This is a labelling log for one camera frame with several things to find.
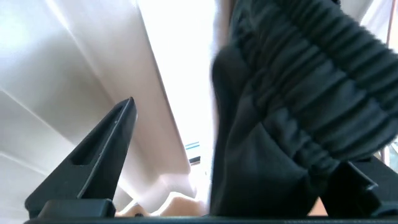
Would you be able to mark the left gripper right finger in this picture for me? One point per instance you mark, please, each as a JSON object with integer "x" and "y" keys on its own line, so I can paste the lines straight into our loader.
{"x": 351, "y": 193}

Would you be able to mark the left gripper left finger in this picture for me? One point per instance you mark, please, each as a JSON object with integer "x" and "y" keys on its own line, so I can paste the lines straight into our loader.
{"x": 90, "y": 174}

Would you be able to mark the black shorts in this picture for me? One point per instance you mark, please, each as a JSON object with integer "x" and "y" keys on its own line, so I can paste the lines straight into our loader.
{"x": 280, "y": 124}

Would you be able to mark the window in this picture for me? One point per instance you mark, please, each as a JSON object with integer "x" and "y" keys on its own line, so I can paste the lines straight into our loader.
{"x": 192, "y": 93}

